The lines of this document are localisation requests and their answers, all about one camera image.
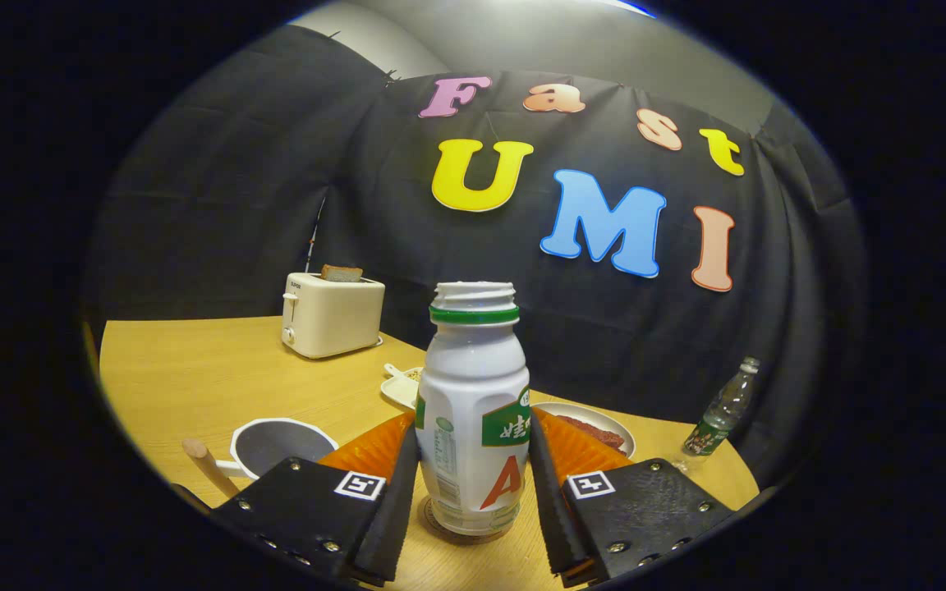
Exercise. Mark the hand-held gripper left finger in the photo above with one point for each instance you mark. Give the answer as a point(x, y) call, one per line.
point(378, 525)

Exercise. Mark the wooden table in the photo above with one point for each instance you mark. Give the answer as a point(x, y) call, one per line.
point(194, 369)

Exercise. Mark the round white plate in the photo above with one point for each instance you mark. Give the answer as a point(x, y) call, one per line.
point(547, 408)

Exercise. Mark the red meat slices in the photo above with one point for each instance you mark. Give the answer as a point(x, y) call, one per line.
point(596, 431)

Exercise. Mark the bread slice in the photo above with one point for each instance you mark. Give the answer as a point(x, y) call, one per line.
point(342, 273)

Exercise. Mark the white divided dish with beans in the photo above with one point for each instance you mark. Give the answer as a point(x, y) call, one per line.
point(397, 392)

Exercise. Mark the black backdrop cloth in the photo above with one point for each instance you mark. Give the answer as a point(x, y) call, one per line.
point(235, 205)

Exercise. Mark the round cork coaster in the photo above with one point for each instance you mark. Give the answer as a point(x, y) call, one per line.
point(473, 539)

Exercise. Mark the white juice bottle green band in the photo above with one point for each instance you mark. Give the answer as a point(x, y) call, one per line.
point(473, 386)

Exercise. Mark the small white spoon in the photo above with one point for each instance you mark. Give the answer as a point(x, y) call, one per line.
point(394, 371)

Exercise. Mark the cream toaster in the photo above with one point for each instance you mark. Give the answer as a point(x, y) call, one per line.
point(329, 320)

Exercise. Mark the clear plastic water bottle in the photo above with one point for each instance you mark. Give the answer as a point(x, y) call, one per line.
point(719, 410)

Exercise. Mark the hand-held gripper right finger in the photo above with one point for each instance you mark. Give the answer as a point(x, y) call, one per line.
point(551, 517)

